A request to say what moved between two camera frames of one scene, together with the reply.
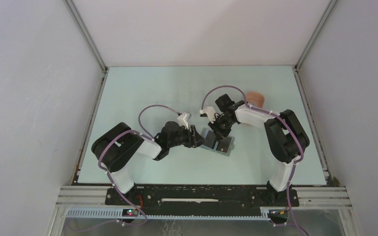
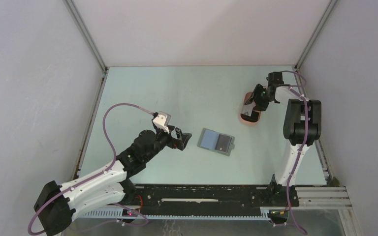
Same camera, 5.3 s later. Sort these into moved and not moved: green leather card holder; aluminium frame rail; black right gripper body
Moved: black right gripper body
Not moved: green leather card holder; aluminium frame rail
